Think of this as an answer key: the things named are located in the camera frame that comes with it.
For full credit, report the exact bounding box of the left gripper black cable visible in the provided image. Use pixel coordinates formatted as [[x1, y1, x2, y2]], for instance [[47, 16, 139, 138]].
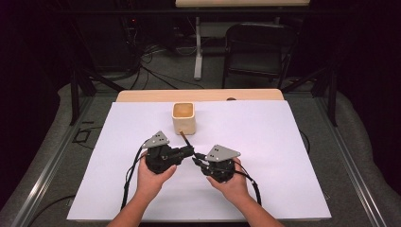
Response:
[[120, 143, 149, 212]]

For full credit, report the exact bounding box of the light background table top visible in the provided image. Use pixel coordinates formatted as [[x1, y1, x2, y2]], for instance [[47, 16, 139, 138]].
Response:
[[174, 0, 312, 9]]

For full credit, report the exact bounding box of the thin black cable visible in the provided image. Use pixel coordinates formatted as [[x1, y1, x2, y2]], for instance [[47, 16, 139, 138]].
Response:
[[299, 129, 312, 156]]

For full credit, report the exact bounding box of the black metal stand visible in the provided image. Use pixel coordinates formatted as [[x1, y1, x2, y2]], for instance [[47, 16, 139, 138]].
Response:
[[69, 61, 126, 127], [281, 64, 339, 128]]

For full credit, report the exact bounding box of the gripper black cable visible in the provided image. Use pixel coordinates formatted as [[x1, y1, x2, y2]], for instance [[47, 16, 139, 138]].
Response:
[[234, 160, 263, 207], [120, 143, 149, 212]]

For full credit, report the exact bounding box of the wooden table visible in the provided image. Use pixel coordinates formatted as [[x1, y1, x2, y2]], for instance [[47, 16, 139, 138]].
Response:
[[115, 88, 285, 103]]

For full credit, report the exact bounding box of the aluminium floor rail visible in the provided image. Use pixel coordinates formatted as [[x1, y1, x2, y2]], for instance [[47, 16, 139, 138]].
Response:
[[9, 94, 96, 227], [316, 94, 390, 227]]

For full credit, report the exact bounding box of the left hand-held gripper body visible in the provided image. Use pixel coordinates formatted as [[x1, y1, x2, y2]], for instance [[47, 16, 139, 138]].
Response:
[[141, 130, 187, 175]]

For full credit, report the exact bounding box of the black floor cable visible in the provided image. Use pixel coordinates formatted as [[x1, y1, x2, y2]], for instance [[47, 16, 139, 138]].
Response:
[[28, 194, 77, 227]]

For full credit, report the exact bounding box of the white table sheet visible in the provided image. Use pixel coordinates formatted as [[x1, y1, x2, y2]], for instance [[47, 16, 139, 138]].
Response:
[[66, 99, 332, 222]]

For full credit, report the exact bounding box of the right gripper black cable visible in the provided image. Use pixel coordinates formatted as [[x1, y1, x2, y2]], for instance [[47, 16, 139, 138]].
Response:
[[234, 160, 263, 207]]

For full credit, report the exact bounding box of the white table leg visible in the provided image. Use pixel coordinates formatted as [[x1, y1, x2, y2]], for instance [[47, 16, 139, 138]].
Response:
[[193, 16, 204, 81]]

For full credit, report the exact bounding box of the black folding chair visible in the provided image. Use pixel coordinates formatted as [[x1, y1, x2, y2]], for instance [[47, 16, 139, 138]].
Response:
[[221, 22, 299, 90]]

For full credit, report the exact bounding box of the beige square cup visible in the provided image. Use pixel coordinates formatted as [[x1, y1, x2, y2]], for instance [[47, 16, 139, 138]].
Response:
[[171, 101, 197, 136]]

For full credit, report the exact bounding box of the bundle of floor cables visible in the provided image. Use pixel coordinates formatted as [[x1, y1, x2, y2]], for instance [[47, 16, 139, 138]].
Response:
[[121, 42, 206, 91]]

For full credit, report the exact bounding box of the person's right hand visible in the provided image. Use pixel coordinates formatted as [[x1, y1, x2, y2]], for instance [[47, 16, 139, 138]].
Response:
[[205, 158, 251, 204]]

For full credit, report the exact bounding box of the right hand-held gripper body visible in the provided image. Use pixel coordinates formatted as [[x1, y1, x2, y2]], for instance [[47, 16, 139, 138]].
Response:
[[200, 144, 242, 184]]

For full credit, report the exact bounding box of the dark blue pencil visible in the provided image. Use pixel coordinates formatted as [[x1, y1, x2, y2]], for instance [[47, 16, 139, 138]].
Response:
[[178, 130, 194, 150]]

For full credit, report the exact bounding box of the person's left hand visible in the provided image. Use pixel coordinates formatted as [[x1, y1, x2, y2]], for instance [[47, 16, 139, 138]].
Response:
[[136, 151, 178, 200]]

